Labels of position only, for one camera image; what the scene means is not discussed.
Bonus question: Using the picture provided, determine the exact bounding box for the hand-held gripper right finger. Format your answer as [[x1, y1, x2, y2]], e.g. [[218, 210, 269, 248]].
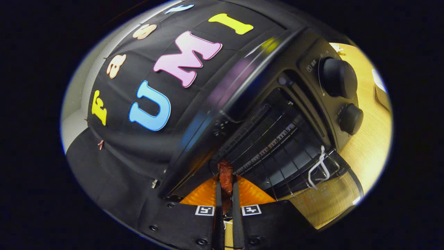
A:
[[232, 175, 314, 250]]

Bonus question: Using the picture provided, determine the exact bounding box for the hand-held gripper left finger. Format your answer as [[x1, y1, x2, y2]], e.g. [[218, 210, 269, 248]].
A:
[[139, 175, 225, 250]]

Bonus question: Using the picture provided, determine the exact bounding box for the reddish dried meat piece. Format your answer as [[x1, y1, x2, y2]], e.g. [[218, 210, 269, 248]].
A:
[[218, 160, 234, 216]]

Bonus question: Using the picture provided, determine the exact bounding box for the black toaster oven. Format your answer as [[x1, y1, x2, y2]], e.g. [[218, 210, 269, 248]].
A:
[[158, 28, 365, 230]]

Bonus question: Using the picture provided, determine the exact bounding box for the black backdrop cloth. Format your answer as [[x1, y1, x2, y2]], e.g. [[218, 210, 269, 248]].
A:
[[66, 0, 288, 223]]

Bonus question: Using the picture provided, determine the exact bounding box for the white rectangular dish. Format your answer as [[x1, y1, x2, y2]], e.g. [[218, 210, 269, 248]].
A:
[[373, 69, 392, 111]]

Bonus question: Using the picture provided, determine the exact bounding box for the white cable tie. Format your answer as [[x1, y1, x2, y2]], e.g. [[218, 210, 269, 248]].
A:
[[308, 146, 330, 190]]

